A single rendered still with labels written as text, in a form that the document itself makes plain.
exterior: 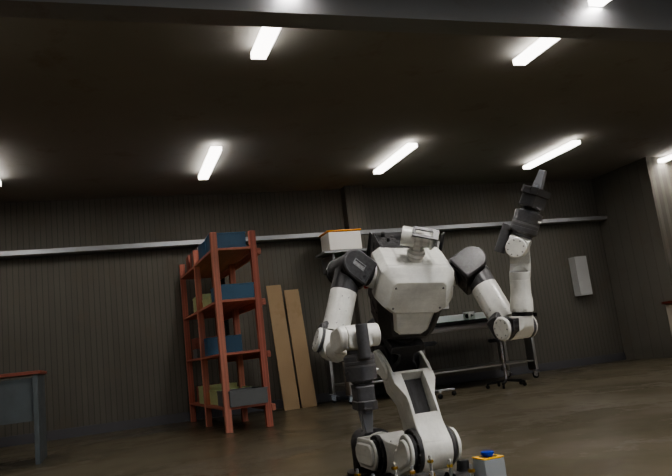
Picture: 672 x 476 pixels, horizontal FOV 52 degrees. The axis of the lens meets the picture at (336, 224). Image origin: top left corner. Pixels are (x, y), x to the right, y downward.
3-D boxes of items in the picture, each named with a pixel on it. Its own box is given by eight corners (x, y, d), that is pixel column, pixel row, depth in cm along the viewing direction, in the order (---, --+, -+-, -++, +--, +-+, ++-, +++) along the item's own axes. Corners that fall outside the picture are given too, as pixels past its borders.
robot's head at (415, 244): (400, 245, 237) (404, 222, 233) (430, 251, 235) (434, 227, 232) (398, 254, 231) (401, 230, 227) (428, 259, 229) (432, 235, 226)
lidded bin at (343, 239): (354, 253, 1025) (351, 234, 1031) (363, 248, 986) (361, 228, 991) (320, 255, 1009) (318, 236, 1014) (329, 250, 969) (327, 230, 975)
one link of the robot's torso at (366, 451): (357, 469, 273) (353, 434, 275) (403, 461, 279) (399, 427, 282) (375, 476, 254) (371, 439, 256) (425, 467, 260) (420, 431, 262)
